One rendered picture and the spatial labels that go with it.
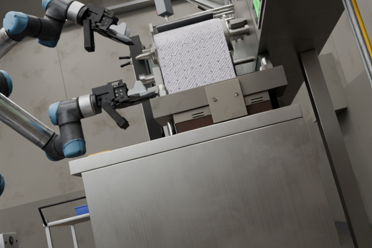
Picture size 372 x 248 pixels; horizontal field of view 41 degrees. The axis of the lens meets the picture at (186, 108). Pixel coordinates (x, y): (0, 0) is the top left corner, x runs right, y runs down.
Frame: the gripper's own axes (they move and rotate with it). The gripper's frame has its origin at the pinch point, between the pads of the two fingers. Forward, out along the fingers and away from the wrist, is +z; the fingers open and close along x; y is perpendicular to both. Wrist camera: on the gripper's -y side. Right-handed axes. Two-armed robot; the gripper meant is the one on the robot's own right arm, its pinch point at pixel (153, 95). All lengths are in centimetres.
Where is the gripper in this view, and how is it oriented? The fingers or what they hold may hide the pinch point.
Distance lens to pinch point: 168.3
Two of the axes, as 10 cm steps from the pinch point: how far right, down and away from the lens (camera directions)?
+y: -2.3, -9.5, 2.1
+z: 9.7, -2.5, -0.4
